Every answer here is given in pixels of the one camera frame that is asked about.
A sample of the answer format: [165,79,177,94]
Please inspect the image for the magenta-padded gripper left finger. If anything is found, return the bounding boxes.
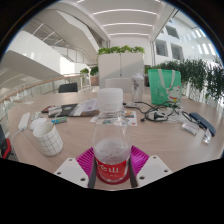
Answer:
[53,147,98,189]

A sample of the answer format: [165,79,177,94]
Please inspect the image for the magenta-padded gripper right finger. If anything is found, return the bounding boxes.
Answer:
[128,145,173,188]

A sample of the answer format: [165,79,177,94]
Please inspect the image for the clear red-labelled water bottle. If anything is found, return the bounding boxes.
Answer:
[92,87,132,185]

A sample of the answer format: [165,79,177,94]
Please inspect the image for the white grid-pattern mug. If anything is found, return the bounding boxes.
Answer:
[32,122,64,158]

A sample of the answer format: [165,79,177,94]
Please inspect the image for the small white packet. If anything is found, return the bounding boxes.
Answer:
[181,120,200,136]
[203,128,213,145]

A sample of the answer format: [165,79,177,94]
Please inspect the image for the colourful sticker sheet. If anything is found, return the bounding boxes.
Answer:
[89,109,138,127]

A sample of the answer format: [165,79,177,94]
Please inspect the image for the white computer mouse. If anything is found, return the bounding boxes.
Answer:
[29,117,48,132]

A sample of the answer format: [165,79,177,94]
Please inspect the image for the black wallet with white card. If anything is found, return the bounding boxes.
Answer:
[48,103,79,119]

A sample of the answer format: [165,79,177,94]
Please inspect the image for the dark blue flat case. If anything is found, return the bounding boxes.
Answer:
[188,112,217,137]

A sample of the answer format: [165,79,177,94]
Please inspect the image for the small white device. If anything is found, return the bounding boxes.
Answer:
[31,111,43,121]

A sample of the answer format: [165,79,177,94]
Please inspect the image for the white power strip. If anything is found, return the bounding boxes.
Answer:
[17,112,31,132]

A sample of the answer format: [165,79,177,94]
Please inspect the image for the red and black chair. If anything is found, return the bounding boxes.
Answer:
[0,124,13,160]

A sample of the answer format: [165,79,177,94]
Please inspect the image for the clear tumbler bottle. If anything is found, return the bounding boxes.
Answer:
[130,71,145,108]

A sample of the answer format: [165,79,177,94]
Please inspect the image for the green tote bag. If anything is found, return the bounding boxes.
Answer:
[147,68,183,107]

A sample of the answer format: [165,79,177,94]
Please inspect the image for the glass railing with wooden handrail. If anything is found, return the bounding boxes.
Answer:
[0,73,83,111]

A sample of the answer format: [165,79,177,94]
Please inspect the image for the white office chair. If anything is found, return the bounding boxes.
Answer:
[105,77,133,94]

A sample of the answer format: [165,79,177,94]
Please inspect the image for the potted green plant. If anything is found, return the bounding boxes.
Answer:
[89,65,100,87]
[79,67,91,84]

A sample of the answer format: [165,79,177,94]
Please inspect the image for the long green plant hedge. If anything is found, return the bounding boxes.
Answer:
[144,58,224,103]

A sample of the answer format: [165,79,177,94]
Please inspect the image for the tall white cabinet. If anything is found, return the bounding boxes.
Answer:
[97,52,146,89]

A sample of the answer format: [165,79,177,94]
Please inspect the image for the green plants atop cabinet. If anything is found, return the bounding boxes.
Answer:
[97,44,146,56]

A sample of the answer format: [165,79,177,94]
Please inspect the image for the ceiling light strips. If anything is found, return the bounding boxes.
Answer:
[91,8,159,38]

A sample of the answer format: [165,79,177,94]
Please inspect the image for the tangled black cables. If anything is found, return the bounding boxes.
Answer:
[133,100,201,126]

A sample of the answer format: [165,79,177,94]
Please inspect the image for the white power strip cable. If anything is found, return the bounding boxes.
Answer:
[9,129,22,158]

